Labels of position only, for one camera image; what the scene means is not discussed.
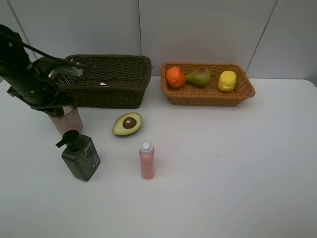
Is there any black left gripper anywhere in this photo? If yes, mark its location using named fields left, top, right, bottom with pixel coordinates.
left=6, top=71, right=74, bottom=117

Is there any translucent pink plastic cup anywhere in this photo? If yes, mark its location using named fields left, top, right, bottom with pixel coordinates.
left=49, top=106, right=83, bottom=135

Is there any orange mandarin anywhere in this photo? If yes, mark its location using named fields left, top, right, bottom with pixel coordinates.
left=165, top=66, right=186, bottom=89

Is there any green red pear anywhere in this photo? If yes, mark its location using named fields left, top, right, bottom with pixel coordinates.
left=185, top=67, right=211, bottom=88

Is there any yellow lemon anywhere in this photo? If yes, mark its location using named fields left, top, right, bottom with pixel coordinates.
left=218, top=70, right=237, bottom=92

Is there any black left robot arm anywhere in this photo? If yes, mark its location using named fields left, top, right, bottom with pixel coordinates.
left=0, top=25, right=75, bottom=117

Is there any dark green pump bottle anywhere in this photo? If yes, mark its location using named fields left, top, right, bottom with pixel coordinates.
left=56, top=130, right=101, bottom=181

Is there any dark brown wicker basket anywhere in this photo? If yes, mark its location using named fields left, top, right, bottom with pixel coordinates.
left=52, top=55, right=152, bottom=109

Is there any halved avocado with pit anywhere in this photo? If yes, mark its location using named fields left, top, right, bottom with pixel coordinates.
left=112, top=112, right=143, bottom=136

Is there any pink bottle white cap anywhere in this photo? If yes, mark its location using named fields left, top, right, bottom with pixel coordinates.
left=139, top=141, right=155, bottom=179

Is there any orange wicker basket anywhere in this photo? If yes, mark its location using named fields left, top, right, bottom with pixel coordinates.
left=161, top=62, right=255, bottom=107

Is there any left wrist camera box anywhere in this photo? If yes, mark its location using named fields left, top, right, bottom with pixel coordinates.
left=33, top=57, right=83, bottom=76

